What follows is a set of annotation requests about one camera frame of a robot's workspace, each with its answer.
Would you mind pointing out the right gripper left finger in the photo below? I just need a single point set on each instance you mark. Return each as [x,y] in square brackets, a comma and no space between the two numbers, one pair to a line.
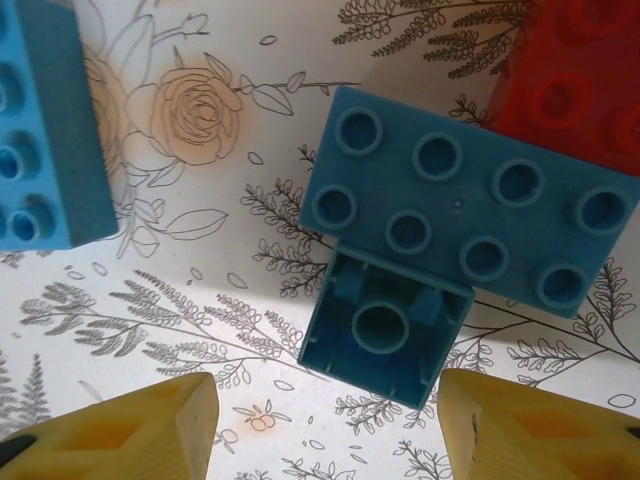
[100,450]

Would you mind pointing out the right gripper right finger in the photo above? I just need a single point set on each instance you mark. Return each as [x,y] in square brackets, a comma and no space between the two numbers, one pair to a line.
[550,450]

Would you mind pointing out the blue two-by-two brick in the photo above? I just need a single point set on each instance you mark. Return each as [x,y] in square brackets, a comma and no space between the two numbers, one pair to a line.
[340,350]

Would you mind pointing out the blue two-by-four brick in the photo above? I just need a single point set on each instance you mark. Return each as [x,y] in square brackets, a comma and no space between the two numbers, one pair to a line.
[70,125]
[465,200]

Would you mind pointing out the red two-by-four brick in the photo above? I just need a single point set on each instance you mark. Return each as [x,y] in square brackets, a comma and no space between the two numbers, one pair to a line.
[590,115]

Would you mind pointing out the floral table cover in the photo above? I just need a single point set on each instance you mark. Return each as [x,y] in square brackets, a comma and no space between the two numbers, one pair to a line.
[210,280]

